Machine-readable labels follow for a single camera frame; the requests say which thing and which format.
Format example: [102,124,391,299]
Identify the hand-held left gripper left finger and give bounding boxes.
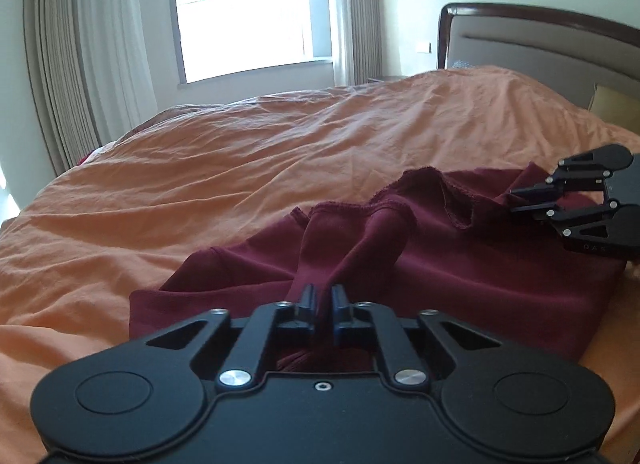
[145,284,319,392]

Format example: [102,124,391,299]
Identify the white-framed window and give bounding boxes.
[167,0,335,90]

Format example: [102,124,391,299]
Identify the padded headboard with wooden frame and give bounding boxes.
[437,2,640,137]

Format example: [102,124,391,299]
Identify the beige pleated curtain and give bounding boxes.
[22,0,101,177]
[345,0,387,86]

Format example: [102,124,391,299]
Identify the orange duvet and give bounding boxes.
[0,65,640,464]

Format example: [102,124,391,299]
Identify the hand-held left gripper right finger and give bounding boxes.
[330,284,502,391]

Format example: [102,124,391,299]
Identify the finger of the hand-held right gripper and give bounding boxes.
[510,198,619,241]
[509,147,612,202]

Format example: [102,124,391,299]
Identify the yellow pillow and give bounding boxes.
[587,84,640,133]

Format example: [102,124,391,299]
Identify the maroon long-sleeve shirt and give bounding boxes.
[129,167,626,376]

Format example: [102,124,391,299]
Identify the sheer white curtain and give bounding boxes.
[325,0,362,87]
[65,0,173,145]

